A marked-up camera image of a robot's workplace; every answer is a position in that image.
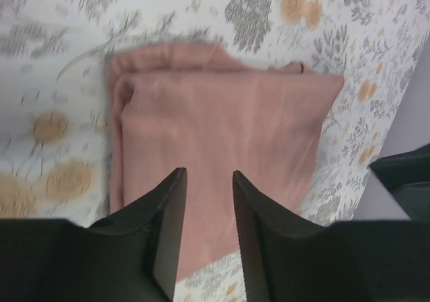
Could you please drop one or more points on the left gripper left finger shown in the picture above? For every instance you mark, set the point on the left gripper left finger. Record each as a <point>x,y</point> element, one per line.
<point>130,255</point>

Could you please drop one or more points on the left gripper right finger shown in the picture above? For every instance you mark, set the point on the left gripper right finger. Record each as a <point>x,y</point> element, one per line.
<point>286,257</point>

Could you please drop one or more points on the floral table mat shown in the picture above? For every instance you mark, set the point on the floral table mat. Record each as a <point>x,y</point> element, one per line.
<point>56,140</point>

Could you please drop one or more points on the pink printed t-shirt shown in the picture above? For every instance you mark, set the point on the pink printed t-shirt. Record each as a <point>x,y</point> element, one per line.
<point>194,106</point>

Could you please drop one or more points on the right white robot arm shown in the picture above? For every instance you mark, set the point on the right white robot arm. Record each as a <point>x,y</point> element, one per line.
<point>406,177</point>

